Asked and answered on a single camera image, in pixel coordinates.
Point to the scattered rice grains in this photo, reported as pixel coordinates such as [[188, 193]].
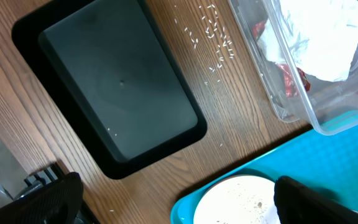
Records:
[[203, 28]]

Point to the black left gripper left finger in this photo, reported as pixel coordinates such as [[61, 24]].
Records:
[[57, 202]]

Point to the white plate with crumbs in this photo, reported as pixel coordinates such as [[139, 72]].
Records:
[[242, 199]]

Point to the teal plastic tray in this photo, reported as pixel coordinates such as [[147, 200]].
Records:
[[317, 161]]

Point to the black tray bin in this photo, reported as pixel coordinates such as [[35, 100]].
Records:
[[109, 70]]

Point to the red snack wrapper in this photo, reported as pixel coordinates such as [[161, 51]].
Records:
[[288, 80]]

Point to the white napkin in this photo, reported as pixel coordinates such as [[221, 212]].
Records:
[[322, 35]]

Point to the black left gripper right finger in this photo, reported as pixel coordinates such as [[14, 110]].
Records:
[[299, 204]]

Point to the clear plastic bin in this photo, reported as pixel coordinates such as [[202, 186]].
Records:
[[330, 107]]

